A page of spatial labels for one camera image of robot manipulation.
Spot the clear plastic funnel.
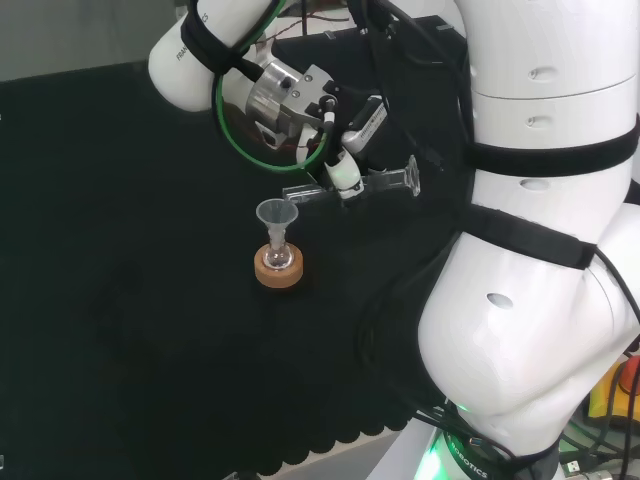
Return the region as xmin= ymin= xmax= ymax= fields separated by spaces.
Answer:
xmin=255 ymin=198 xmax=300 ymax=249

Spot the green cable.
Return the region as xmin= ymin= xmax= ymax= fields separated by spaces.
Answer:
xmin=212 ymin=0 xmax=334 ymax=174

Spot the yellow stop button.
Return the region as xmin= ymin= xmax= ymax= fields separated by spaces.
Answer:
xmin=587 ymin=339 xmax=640 ymax=421

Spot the clear glass round-bottom flask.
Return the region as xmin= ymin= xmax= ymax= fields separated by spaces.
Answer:
xmin=263 ymin=234 xmax=293 ymax=270

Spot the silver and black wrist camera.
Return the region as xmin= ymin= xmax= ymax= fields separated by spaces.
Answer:
xmin=340 ymin=94 xmax=389 ymax=156

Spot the clear glass graduated cylinder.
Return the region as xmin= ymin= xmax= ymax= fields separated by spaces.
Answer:
xmin=282 ymin=154 xmax=422 ymax=204

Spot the black bench cloth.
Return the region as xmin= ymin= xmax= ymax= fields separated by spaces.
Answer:
xmin=0 ymin=14 xmax=481 ymax=476

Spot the cork ring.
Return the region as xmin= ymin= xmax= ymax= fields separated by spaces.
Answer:
xmin=253 ymin=243 xmax=305 ymax=289

